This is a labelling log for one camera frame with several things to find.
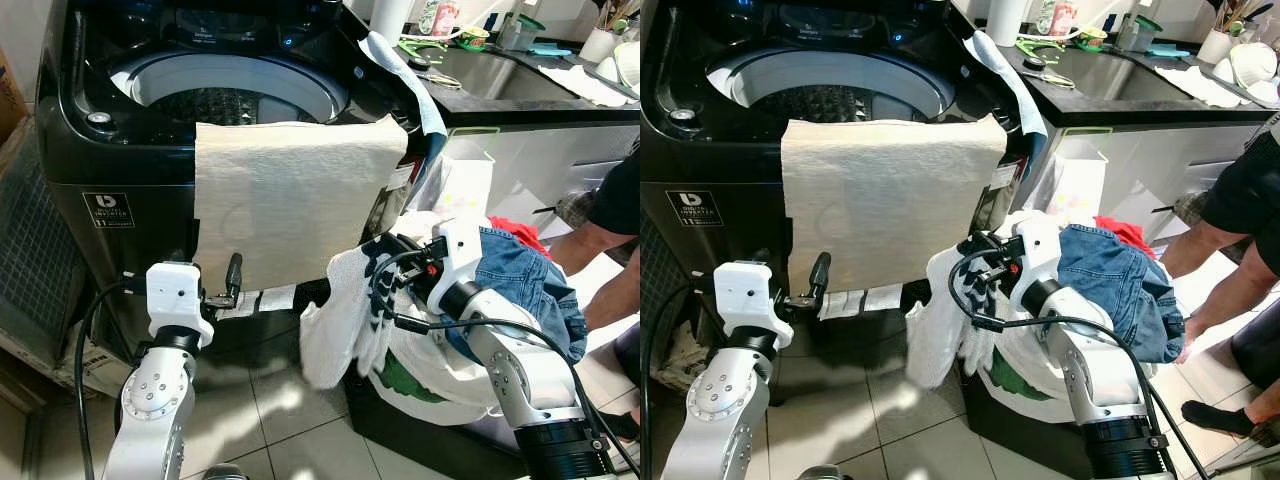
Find white garment with black stripes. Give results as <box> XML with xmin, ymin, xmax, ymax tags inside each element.
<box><xmin>300</xmin><ymin>210</ymin><xmax>471</xmax><ymax>391</ymax></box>
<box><xmin>905</xmin><ymin>210</ymin><xmax>1051</xmax><ymax>391</ymax></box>

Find black top-loading washing machine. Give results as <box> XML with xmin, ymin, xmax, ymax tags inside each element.
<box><xmin>35</xmin><ymin>0</ymin><xmax>441</xmax><ymax>361</ymax></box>
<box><xmin>640</xmin><ymin>0</ymin><xmax>1041</xmax><ymax>361</ymax></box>

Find white paper bag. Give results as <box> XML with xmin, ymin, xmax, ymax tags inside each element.
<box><xmin>1040</xmin><ymin>150</ymin><xmax>1109</xmax><ymax>221</ymax></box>
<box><xmin>432</xmin><ymin>150</ymin><xmax>496</xmax><ymax>221</ymax></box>

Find beige towel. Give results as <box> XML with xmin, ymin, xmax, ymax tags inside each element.
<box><xmin>780</xmin><ymin>113</ymin><xmax>1008</xmax><ymax>293</ymax></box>
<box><xmin>193</xmin><ymin>115</ymin><xmax>409</xmax><ymax>293</ymax></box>

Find blue denim jeans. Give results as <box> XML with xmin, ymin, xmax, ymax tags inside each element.
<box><xmin>1055</xmin><ymin>225</ymin><xmax>1186</xmax><ymax>363</ymax></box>
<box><xmin>445</xmin><ymin>225</ymin><xmax>589</xmax><ymax>363</ymax></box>

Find red garment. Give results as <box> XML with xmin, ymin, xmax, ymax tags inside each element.
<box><xmin>487</xmin><ymin>215</ymin><xmax>551</xmax><ymax>259</ymax></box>
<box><xmin>1092</xmin><ymin>215</ymin><xmax>1156</xmax><ymax>259</ymax></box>

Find white and green laundry basket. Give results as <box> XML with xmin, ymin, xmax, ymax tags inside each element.
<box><xmin>960</xmin><ymin>290</ymin><xmax>1191</xmax><ymax>426</ymax></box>
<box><xmin>345</xmin><ymin>290</ymin><xmax>591</xmax><ymax>426</ymax></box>

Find grey mesh crate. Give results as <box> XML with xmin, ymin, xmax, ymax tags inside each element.
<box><xmin>0</xmin><ymin>125</ymin><xmax>91</xmax><ymax>351</ymax></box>
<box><xmin>640</xmin><ymin>215</ymin><xmax>691</xmax><ymax>346</ymax></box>

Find black stand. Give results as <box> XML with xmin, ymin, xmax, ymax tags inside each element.
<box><xmin>960</xmin><ymin>370</ymin><xmax>1201</xmax><ymax>480</ymax></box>
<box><xmin>345</xmin><ymin>370</ymin><xmax>641</xmax><ymax>480</ymax></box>

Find light blue cloth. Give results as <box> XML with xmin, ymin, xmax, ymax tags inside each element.
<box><xmin>965</xmin><ymin>28</ymin><xmax>1049</xmax><ymax>186</ymax></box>
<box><xmin>360</xmin><ymin>30</ymin><xmax>449</xmax><ymax>186</ymax></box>

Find person in white hoodie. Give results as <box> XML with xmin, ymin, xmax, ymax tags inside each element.
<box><xmin>545</xmin><ymin>150</ymin><xmax>641</xmax><ymax>441</ymax></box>
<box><xmin>1160</xmin><ymin>125</ymin><xmax>1280</xmax><ymax>441</ymax></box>

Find steel sink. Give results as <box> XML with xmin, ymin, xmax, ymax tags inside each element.
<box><xmin>440</xmin><ymin>50</ymin><xmax>591</xmax><ymax>101</ymax></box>
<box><xmin>1040</xmin><ymin>48</ymin><xmax>1196</xmax><ymax>101</ymax></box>

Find white paper towel roll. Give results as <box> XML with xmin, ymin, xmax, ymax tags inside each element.
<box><xmin>985</xmin><ymin>0</ymin><xmax>1031</xmax><ymax>46</ymax></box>
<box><xmin>370</xmin><ymin>0</ymin><xmax>414</xmax><ymax>43</ymax></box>

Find white dish cloth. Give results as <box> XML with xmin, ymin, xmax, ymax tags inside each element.
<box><xmin>538</xmin><ymin>65</ymin><xmax>631</xmax><ymax>108</ymax></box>
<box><xmin>1155</xmin><ymin>65</ymin><xmax>1251</xmax><ymax>108</ymax></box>

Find glass jar with green lid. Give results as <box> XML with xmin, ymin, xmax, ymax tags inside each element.
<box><xmin>500</xmin><ymin>12</ymin><xmax>546</xmax><ymax>51</ymax></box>
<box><xmin>1118</xmin><ymin>12</ymin><xmax>1164</xmax><ymax>51</ymax></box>

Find white utensil cup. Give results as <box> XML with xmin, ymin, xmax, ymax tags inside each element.
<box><xmin>1197</xmin><ymin>0</ymin><xmax>1256</xmax><ymax>63</ymax></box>
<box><xmin>580</xmin><ymin>0</ymin><xmax>641</xmax><ymax>63</ymax></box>

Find white bowl stack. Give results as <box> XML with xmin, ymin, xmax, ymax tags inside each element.
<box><xmin>1225</xmin><ymin>40</ymin><xmax>1280</xmax><ymax>101</ymax></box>
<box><xmin>605</xmin><ymin>40</ymin><xmax>641</xmax><ymax>91</ymax></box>

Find brown cardboard box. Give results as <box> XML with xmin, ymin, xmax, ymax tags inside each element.
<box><xmin>0</xmin><ymin>50</ymin><xmax>31</xmax><ymax>141</ymax></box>

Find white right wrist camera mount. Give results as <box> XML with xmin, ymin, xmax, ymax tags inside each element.
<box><xmin>1010</xmin><ymin>215</ymin><xmax>1063</xmax><ymax>311</ymax></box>
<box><xmin>430</xmin><ymin>218</ymin><xmax>486</xmax><ymax>311</ymax></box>

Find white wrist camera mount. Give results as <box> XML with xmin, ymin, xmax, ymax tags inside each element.
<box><xmin>145</xmin><ymin>262</ymin><xmax>214</xmax><ymax>346</ymax></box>
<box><xmin>1010</xmin><ymin>215</ymin><xmax>1063</xmax><ymax>311</ymax></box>
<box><xmin>430</xmin><ymin>218</ymin><xmax>486</xmax><ymax>311</ymax></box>
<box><xmin>715</xmin><ymin>260</ymin><xmax>794</xmax><ymax>349</ymax></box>

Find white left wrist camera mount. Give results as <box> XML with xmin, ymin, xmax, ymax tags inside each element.
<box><xmin>145</xmin><ymin>262</ymin><xmax>214</xmax><ymax>346</ymax></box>
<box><xmin>715</xmin><ymin>260</ymin><xmax>794</xmax><ymax>349</ymax></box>

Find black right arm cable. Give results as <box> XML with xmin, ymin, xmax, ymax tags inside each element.
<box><xmin>948</xmin><ymin>245</ymin><xmax>1216</xmax><ymax>480</ymax></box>
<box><xmin>375</xmin><ymin>245</ymin><xmax>641</xmax><ymax>479</ymax></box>

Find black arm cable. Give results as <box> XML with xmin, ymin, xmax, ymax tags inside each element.
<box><xmin>948</xmin><ymin>245</ymin><xmax>1216</xmax><ymax>480</ymax></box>
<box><xmin>375</xmin><ymin>245</ymin><xmax>641</xmax><ymax>479</ymax></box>
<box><xmin>640</xmin><ymin>285</ymin><xmax>721</xmax><ymax>480</ymax></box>
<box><xmin>73</xmin><ymin>280</ymin><xmax>151</xmax><ymax>480</ymax></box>

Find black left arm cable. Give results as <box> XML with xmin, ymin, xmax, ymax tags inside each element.
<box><xmin>73</xmin><ymin>280</ymin><xmax>151</xmax><ymax>480</ymax></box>
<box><xmin>640</xmin><ymin>285</ymin><xmax>721</xmax><ymax>480</ymax></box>

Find green wire holder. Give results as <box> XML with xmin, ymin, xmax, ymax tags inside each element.
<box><xmin>1015</xmin><ymin>35</ymin><xmax>1069</xmax><ymax>63</ymax></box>
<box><xmin>398</xmin><ymin>35</ymin><xmax>451</xmax><ymax>63</ymax></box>

